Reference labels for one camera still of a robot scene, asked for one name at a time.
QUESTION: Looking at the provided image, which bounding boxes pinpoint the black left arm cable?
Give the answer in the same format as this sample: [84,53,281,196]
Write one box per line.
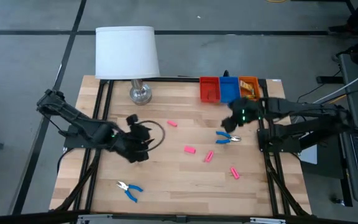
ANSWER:
[135,119,166,153]

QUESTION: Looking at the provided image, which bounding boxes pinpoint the black aluminium frame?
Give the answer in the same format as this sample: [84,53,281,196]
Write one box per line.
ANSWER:
[50,76,311,218]

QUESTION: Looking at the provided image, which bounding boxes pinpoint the blue plastic bin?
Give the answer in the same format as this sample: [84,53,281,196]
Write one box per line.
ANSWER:
[219,76,241,104]

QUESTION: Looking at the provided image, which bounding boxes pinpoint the glass metal lamp base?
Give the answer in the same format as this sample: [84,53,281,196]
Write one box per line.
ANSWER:
[129,78,153,106]

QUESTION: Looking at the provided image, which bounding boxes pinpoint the person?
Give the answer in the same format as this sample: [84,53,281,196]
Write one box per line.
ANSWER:
[328,0,358,35]

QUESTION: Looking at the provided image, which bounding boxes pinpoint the blue handled pliers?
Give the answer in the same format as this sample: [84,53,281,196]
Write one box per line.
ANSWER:
[116,180,144,203]
[215,131,242,145]

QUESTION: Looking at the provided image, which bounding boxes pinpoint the red plastic bin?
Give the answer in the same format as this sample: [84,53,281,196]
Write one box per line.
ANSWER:
[199,76,221,104]

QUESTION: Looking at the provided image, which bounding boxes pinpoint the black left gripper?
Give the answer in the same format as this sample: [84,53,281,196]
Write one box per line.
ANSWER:
[113,123,155,164]

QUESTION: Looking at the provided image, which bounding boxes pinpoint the yellow green crayon box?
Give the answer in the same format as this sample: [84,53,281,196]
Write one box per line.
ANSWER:
[239,80,256,97]

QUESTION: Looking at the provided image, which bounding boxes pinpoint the orange plastic bin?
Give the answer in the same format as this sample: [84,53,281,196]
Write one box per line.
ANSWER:
[238,76,262,101]

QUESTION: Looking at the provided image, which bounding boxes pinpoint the white lamp shade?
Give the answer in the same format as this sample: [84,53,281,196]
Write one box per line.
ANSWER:
[94,26,161,80]

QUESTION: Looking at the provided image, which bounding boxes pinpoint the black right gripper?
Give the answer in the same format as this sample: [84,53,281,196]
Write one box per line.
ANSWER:
[221,97,262,134]

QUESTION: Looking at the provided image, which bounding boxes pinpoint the white cable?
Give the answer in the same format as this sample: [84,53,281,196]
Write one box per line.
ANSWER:
[312,65,358,105]

